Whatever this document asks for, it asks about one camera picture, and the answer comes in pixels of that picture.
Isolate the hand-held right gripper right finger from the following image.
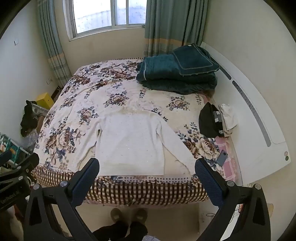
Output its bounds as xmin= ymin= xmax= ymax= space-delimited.
xmin=194 ymin=158 xmax=271 ymax=241

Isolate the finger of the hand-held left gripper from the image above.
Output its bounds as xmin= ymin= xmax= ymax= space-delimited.
xmin=0 ymin=151 xmax=13 ymax=164
xmin=0 ymin=153 xmax=40 ymax=180

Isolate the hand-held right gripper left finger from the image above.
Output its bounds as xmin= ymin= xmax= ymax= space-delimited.
xmin=23 ymin=158 xmax=100 ymax=241

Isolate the white knit sweater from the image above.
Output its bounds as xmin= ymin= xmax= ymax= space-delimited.
xmin=70 ymin=113 xmax=199 ymax=176

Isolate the teal storage shelf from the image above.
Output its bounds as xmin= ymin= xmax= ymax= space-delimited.
xmin=0 ymin=133 xmax=33 ymax=167

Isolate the clear plastic bag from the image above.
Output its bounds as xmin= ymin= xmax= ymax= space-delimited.
xmin=23 ymin=129 xmax=40 ymax=152

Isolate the dark smartphone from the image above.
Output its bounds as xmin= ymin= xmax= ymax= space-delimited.
xmin=216 ymin=149 xmax=228 ymax=167

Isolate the pink checked sheet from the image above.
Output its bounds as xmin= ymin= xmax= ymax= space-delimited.
xmin=214 ymin=137 xmax=237 ymax=183

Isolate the black cloth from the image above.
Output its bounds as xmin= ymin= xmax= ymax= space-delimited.
xmin=20 ymin=100 xmax=38 ymax=138

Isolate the brown slipper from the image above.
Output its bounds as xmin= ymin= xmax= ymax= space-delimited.
xmin=110 ymin=208 xmax=124 ymax=224
xmin=135 ymin=209 xmax=148 ymax=223

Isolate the beige bed base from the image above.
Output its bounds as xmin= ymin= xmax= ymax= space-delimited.
xmin=54 ymin=199 xmax=201 ymax=237

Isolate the yellow box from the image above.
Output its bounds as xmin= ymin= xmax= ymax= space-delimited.
xmin=36 ymin=92 xmax=54 ymax=109

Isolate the white headboard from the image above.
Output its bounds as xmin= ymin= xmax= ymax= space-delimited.
xmin=201 ymin=41 xmax=290 ymax=184

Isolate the crumpled white cloth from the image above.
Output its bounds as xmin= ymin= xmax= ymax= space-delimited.
xmin=218 ymin=103 xmax=238 ymax=136

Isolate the person's right leg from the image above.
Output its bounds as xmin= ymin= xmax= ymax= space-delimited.
xmin=129 ymin=221 xmax=148 ymax=241

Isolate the floral bed blanket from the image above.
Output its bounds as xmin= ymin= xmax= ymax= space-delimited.
xmin=31 ymin=58 xmax=234 ymax=205

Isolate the folded teal quilt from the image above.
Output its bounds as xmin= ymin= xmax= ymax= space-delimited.
xmin=136 ymin=54 xmax=218 ymax=95

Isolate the teal pillow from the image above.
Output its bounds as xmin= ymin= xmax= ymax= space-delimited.
xmin=172 ymin=44 xmax=220 ymax=76

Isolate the window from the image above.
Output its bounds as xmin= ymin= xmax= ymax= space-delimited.
xmin=67 ymin=0 xmax=148 ymax=42

